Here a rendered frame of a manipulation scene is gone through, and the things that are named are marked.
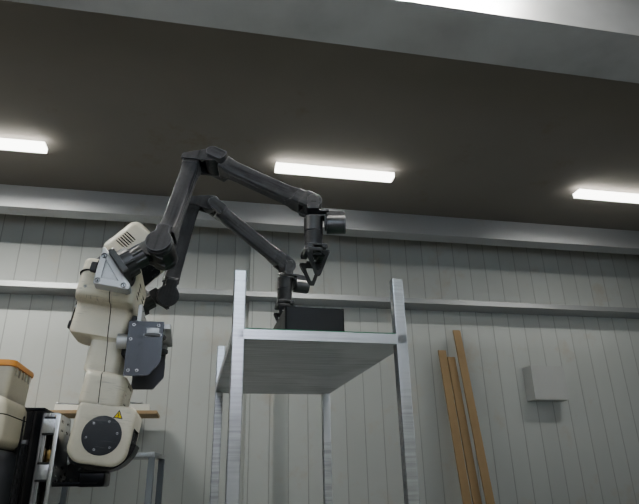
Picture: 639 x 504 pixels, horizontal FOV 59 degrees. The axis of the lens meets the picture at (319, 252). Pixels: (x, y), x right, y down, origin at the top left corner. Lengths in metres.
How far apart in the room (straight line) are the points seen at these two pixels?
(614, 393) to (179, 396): 5.40
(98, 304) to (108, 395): 0.28
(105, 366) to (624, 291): 7.84
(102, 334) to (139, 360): 0.15
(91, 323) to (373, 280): 5.60
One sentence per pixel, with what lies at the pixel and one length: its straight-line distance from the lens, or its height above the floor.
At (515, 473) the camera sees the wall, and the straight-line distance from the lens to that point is 7.39.
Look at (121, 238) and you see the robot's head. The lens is 1.87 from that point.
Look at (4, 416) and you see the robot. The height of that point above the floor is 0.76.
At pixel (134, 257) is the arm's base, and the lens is 1.69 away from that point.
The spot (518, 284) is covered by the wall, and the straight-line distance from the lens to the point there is 7.97.
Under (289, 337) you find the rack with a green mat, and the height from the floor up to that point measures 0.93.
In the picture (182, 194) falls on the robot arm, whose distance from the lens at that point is 1.82.
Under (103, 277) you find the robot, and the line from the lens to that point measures 1.69.
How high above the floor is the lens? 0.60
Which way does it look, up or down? 22 degrees up
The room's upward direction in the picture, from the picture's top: 1 degrees counter-clockwise
